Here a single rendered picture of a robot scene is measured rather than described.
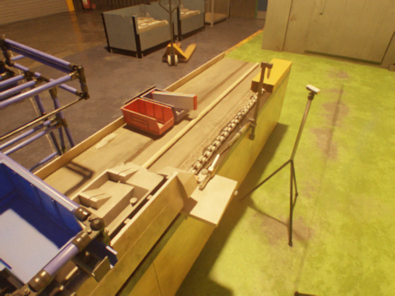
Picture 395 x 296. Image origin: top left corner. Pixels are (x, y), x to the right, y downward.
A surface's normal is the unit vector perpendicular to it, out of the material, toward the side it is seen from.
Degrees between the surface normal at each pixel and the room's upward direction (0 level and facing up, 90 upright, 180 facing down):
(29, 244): 6
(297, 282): 0
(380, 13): 90
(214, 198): 0
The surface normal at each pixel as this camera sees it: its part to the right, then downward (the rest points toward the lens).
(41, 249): 0.09, -0.75
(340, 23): -0.50, 0.54
